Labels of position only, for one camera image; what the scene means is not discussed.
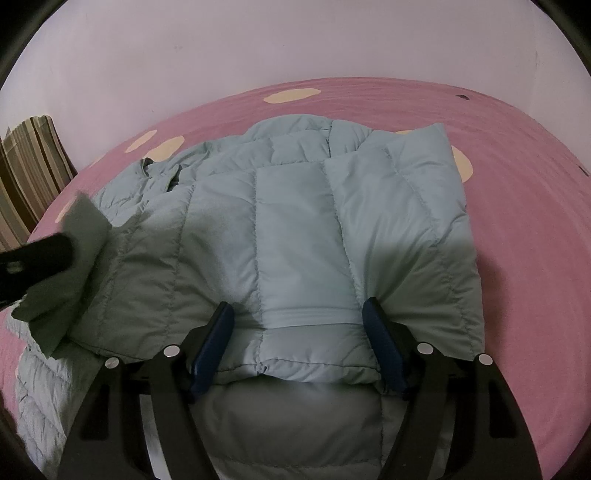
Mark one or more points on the pink dotted bedsheet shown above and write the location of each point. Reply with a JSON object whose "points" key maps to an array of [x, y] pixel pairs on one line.
{"points": [[531, 230]]}

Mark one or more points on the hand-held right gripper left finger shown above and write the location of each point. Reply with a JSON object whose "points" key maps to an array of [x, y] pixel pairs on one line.
{"points": [[213, 350]]}

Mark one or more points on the striped pillow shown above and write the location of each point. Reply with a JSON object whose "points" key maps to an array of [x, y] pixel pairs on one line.
{"points": [[27, 184]]}

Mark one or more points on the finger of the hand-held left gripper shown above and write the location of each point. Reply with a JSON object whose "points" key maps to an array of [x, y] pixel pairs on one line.
{"points": [[37, 261]]}

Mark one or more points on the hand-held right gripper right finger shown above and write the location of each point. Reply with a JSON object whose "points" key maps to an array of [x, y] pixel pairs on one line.
{"points": [[384, 350]]}

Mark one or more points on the light blue puffer jacket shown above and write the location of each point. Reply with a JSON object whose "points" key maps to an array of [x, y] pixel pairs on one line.
{"points": [[286, 230]]}

